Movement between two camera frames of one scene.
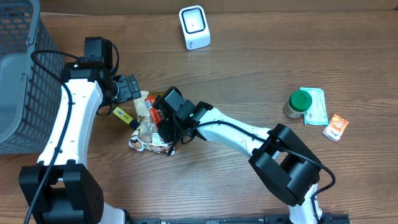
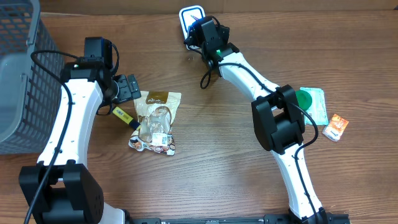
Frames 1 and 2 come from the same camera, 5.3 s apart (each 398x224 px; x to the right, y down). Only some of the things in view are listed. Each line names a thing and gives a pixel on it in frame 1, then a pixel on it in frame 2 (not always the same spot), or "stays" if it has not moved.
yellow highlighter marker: [126, 117] stays
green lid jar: [299, 102] stays
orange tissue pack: [335, 128] stays
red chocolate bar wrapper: [155, 113] -> [194, 17]
